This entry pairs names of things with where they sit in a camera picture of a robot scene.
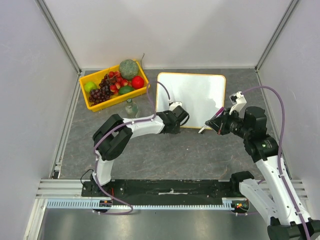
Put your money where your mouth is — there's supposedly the pink marker cap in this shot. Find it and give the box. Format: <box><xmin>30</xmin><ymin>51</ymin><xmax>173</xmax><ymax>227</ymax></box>
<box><xmin>215</xmin><ymin>107</ymin><xmax>225</xmax><ymax>118</ymax></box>

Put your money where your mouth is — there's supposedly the white whiteboard orange frame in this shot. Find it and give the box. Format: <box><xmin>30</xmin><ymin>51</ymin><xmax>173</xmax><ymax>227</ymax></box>
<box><xmin>155</xmin><ymin>72</ymin><xmax>226</xmax><ymax>129</ymax></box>

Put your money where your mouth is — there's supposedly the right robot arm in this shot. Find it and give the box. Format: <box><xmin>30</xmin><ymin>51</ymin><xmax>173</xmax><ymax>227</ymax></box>
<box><xmin>205</xmin><ymin>106</ymin><xmax>320</xmax><ymax>240</ymax></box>

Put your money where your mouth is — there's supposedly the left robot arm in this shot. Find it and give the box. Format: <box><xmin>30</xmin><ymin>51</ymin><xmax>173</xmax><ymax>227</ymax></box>
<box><xmin>92</xmin><ymin>105</ymin><xmax>190</xmax><ymax>197</ymax></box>

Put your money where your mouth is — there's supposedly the small glass bottle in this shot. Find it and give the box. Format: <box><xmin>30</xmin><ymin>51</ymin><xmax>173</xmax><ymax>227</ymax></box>
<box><xmin>125</xmin><ymin>98</ymin><xmax>139</xmax><ymax>119</ymax></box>

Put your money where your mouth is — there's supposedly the red apple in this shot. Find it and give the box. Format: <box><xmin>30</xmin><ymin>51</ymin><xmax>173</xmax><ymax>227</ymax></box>
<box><xmin>131</xmin><ymin>76</ymin><xmax>145</xmax><ymax>90</ymax></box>

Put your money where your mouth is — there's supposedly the green mango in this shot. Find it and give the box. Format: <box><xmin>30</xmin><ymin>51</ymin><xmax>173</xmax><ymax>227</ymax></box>
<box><xmin>118</xmin><ymin>85</ymin><xmax>135</xmax><ymax>95</ymax></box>

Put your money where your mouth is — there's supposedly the green melon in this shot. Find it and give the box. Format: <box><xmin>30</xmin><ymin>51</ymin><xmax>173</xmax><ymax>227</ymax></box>
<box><xmin>118</xmin><ymin>59</ymin><xmax>139</xmax><ymax>80</ymax></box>

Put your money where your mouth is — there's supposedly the purple grape bunch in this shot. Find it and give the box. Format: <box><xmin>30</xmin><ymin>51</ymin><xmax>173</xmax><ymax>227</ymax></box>
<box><xmin>88</xmin><ymin>75</ymin><xmax>112</xmax><ymax>106</ymax></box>

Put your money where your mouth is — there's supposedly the yellow plastic bin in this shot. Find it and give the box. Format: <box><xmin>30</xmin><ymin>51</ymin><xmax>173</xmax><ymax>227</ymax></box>
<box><xmin>79</xmin><ymin>59</ymin><xmax>149</xmax><ymax>112</ymax></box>

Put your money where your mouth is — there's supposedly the green apple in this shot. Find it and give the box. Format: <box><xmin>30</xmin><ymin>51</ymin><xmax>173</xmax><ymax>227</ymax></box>
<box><xmin>83</xmin><ymin>81</ymin><xmax>98</xmax><ymax>93</ymax></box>

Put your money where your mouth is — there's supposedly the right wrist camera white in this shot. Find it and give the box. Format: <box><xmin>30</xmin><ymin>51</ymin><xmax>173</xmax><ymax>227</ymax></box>
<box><xmin>229</xmin><ymin>91</ymin><xmax>247</xmax><ymax>115</ymax></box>

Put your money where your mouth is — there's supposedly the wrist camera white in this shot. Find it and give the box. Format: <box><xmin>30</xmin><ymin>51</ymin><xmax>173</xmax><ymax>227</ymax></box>
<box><xmin>169</xmin><ymin>101</ymin><xmax>183</xmax><ymax>111</ymax></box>
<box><xmin>229</xmin><ymin>91</ymin><xmax>247</xmax><ymax>115</ymax></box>

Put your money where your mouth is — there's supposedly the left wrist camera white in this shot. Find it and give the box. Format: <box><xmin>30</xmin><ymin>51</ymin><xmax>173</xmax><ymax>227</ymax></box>
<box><xmin>169</xmin><ymin>101</ymin><xmax>183</xmax><ymax>111</ymax></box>

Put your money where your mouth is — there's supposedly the light blue cable duct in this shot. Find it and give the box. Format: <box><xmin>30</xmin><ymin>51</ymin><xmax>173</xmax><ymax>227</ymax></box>
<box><xmin>46</xmin><ymin>198</ymin><xmax>234</xmax><ymax>211</ymax></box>

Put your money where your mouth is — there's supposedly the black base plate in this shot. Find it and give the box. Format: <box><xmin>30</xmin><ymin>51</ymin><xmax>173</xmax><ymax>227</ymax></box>
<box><xmin>81</xmin><ymin>178</ymin><xmax>251</xmax><ymax>207</ymax></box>

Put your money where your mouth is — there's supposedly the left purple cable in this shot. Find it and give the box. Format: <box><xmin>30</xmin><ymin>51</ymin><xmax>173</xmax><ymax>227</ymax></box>
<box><xmin>92</xmin><ymin>81</ymin><xmax>173</xmax><ymax>216</ymax></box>

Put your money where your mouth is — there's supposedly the purple cable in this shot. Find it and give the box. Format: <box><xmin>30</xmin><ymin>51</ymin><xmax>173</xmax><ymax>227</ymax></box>
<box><xmin>241</xmin><ymin>85</ymin><xmax>313</xmax><ymax>240</ymax></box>
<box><xmin>92</xmin><ymin>81</ymin><xmax>173</xmax><ymax>216</ymax></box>

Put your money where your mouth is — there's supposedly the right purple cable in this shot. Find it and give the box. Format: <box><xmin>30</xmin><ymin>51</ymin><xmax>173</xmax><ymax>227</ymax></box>
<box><xmin>241</xmin><ymin>85</ymin><xmax>313</xmax><ymax>240</ymax></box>

